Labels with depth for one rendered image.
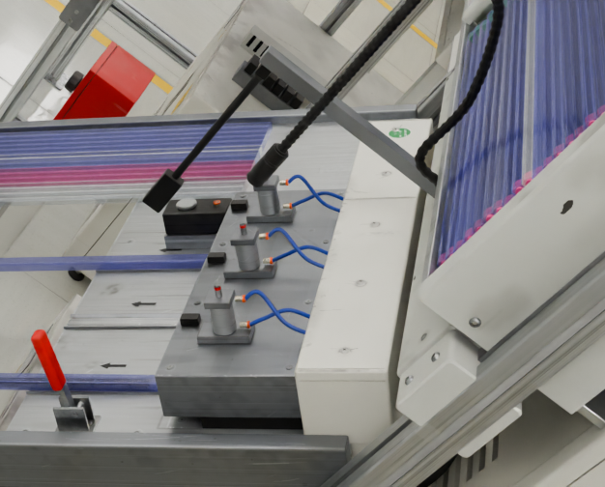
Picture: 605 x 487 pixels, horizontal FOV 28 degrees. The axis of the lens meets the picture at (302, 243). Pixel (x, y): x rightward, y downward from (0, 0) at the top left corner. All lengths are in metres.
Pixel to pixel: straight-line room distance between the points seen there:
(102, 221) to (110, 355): 1.53
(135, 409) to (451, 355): 0.35
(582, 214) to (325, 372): 0.27
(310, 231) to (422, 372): 0.35
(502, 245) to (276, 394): 0.28
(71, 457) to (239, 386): 0.17
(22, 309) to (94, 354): 1.53
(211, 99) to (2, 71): 0.94
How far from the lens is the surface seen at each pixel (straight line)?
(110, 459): 1.12
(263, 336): 1.12
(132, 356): 1.24
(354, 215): 1.25
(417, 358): 0.98
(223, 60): 2.73
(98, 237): 2.79
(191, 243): 1.39
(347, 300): 1.11
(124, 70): 2.13
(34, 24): 3.63
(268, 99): 2.68
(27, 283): 2.84
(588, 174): 0.87
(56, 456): 1.14
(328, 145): 1.58
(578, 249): 0.90
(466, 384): 0.94
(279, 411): 1.09
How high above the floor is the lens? 1.83
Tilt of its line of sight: 30 degrees down
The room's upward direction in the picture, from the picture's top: 44 degrees clockwise
